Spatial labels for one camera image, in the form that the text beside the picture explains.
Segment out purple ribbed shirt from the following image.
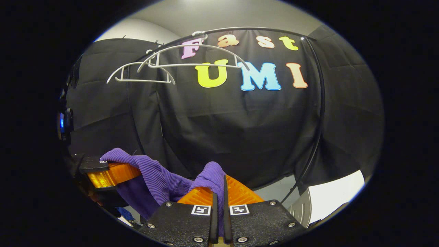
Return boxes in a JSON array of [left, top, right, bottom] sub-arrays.
[[100, 148, 227, 237]]

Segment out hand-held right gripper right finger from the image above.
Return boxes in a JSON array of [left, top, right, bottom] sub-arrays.
[[223, 175, 307, 247]]

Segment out white wire hanger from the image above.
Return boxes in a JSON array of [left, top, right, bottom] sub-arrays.
[[137, 31, 250, 73], [106, 50, 176, 85]]

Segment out black metal clothes rack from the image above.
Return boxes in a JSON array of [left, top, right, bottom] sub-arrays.
[[125, 27, 326, 204]]

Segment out white laundry hamper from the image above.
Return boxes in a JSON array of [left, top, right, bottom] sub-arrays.
[[288, 170, 365, 228]]

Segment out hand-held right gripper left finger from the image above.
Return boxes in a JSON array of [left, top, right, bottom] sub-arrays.
[[139, 185, 219, 247]]

